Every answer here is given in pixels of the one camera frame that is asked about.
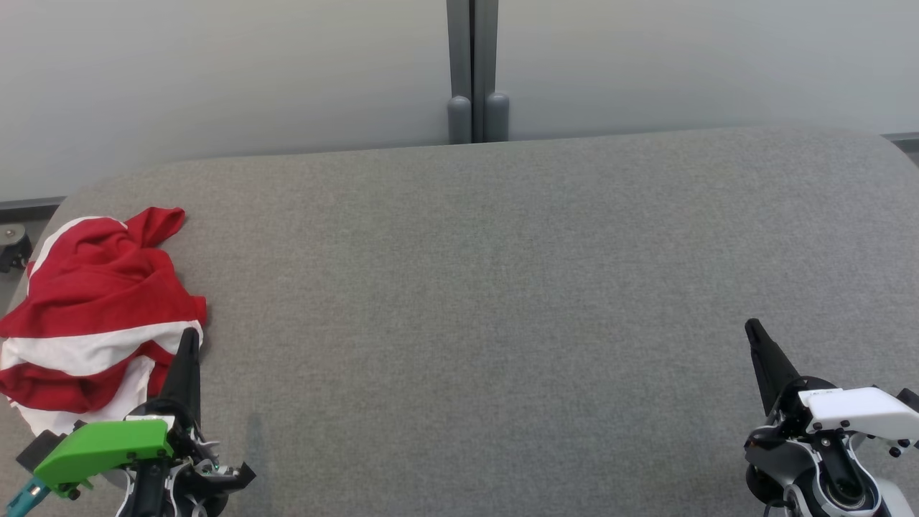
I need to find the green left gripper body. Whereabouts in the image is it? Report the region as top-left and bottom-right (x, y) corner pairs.
(32, 400), (200, 500)

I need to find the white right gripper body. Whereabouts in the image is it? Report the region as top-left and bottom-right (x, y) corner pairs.
(779, 376), (919, 452)

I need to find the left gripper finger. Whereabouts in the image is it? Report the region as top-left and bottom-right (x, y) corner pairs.
(159, 327), (202, 426)

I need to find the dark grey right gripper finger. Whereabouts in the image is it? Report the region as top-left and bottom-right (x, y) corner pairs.
(745, 319), (802, 419)

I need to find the red and white shirt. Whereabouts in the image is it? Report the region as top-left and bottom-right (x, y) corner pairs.
(0, 207), (207, 437)

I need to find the black caster wheel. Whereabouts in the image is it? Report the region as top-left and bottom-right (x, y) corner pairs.
(0, 224), (34, 274)

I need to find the teal cable connector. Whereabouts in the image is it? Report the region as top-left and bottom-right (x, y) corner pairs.
(3, 477), (52, 517)

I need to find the grey metal partition post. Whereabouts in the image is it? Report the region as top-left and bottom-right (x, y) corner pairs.
(472, 0), (510, 143)
(447, 0), (474, 145)

